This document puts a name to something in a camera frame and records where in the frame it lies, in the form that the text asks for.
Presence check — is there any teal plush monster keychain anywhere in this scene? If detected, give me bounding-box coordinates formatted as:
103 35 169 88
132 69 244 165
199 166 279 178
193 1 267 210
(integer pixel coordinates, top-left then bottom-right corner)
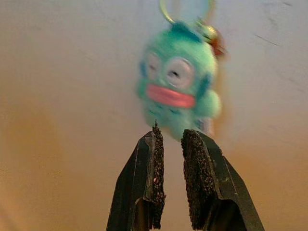
134 20 223 141

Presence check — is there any small gold bell charm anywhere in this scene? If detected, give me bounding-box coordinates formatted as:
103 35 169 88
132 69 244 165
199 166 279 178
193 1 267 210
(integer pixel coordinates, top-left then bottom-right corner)
196 18 228 56

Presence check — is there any gold key ring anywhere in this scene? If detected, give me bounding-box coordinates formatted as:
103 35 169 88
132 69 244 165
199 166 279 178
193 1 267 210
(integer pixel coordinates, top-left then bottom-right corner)
158 0 216 25

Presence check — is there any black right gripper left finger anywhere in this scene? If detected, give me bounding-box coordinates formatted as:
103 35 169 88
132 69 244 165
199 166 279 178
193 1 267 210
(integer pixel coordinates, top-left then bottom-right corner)
105 121 167 231

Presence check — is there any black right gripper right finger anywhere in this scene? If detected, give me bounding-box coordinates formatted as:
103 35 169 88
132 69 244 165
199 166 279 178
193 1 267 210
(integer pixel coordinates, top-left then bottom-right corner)
180 129 265 231

